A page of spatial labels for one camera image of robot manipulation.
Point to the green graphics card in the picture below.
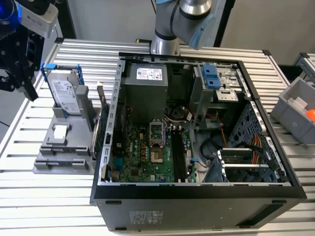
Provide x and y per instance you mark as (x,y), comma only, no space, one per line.
(104,115)

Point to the black PC case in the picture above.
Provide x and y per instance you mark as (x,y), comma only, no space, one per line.
(197,206)

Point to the blue drive latch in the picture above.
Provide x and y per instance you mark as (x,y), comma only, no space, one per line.
(210,78)

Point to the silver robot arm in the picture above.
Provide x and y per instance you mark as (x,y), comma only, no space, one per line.
(165,24)

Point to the silver CPU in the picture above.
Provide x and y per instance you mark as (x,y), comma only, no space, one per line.
(59,132)

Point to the grey parts rack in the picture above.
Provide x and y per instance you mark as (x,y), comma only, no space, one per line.
(73,132)

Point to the round grey speaker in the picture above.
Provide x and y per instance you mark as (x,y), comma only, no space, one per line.
(177,111)

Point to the hard disk in blue carrier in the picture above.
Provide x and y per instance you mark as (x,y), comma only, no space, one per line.
(62,91)

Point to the black frame post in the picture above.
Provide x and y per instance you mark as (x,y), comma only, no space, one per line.
(67,19)
(225,17)

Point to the white block in bin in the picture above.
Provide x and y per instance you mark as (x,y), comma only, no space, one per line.
(297,103)

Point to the dark RAM stick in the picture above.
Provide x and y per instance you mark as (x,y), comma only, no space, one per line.
(61,162)
(64,148)

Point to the grey power supply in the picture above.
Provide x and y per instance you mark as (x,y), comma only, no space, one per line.
(145,98)

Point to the grey metal disk bay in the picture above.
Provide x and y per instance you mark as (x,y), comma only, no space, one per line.
(236,159)

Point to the black case fan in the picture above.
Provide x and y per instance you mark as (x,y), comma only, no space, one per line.
(121,123)

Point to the orange ball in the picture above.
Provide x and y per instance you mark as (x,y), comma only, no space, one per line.
(310,116)

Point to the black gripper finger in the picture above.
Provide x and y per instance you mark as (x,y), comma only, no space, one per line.
(9,82)
(29,88)

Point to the green motherboard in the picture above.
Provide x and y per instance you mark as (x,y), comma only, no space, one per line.
(137,157)

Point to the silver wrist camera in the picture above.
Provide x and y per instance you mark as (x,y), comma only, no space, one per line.
(39,19)

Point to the grey plastic bin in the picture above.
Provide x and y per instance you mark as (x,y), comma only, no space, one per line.
(292,123)

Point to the CPU socket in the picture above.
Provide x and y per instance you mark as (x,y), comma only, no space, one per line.
(157,155)

